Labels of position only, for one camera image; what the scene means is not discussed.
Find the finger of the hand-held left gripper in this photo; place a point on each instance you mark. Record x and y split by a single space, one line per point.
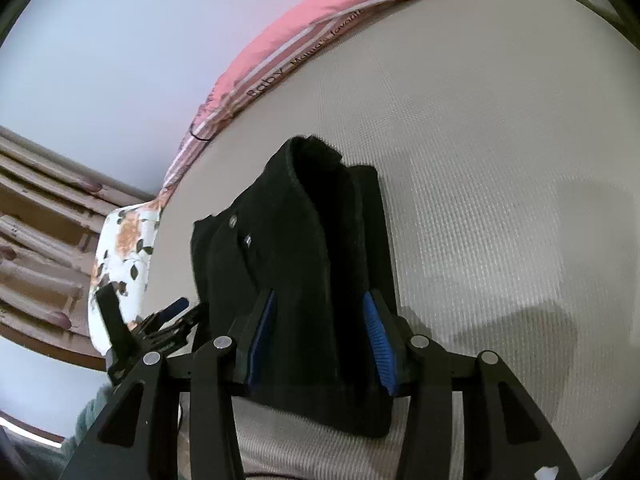
172 306
192 317

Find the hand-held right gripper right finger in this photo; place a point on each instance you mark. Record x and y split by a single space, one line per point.
382 350

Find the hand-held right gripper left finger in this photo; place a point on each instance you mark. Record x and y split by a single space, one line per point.
262 340

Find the black pants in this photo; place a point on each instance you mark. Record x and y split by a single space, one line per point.
300 240

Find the white floral pillow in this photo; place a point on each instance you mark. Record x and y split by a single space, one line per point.
125 250

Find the wooden slatted headboard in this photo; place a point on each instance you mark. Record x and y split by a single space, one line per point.
35 210

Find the beige ribbed bed mattress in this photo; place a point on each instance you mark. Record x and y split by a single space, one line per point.
500 160

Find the pink tree print blanket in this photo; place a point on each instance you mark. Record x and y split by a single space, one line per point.
310 15

